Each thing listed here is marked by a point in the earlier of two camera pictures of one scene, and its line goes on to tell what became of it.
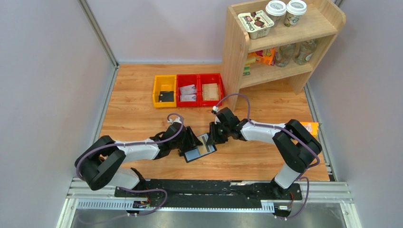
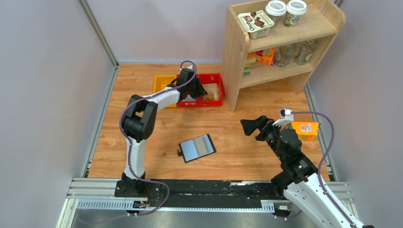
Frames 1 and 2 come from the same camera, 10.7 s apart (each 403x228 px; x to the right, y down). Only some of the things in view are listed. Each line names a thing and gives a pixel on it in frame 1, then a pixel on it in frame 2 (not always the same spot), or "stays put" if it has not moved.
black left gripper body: [182, 144] to [191, 88]
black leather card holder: [200, 151] stays put
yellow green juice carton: [312, 127] stays put
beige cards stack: [210, 91] stays put
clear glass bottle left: [284, 55] stays put
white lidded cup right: [294, 9] stays put
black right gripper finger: [211, 138] to [249, 126]
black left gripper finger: [191, 138] to [199, 90]
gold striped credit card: [205, 148] to [212, 91]
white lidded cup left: [275, 10] stays put
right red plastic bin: [210, 89] stays put
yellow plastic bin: [165, 93] stays put
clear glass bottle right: [306, 52] stays put
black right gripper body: [221, 132] to [270, 133]
